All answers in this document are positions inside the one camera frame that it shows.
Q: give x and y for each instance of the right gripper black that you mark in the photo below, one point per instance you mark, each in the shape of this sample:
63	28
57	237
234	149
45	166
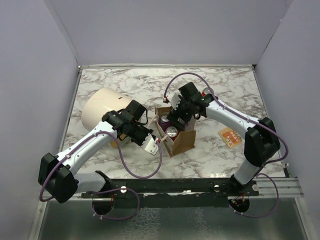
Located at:
174	115

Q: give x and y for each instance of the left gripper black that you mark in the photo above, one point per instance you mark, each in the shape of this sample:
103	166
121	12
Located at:
147	132

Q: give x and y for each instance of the red cola can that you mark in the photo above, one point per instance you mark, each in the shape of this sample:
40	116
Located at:
205	91
172	132

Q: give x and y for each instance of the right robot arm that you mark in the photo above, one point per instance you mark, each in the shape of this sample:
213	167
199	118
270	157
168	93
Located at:
260	142

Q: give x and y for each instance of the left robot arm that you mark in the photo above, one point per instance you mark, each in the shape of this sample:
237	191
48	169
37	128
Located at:
58	174

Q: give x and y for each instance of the white round box colourful lid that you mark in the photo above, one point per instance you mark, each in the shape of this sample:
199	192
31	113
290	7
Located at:
103	101

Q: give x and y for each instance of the orange spiral notebook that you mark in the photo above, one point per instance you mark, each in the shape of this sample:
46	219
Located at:
230	137

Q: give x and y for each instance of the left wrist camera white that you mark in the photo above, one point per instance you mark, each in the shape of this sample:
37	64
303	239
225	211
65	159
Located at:
150	145

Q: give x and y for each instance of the black mounting rail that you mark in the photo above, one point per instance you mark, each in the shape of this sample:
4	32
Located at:
171	192

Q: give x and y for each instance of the aluminium side rail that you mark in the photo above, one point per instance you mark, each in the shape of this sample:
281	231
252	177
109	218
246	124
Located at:
284	187

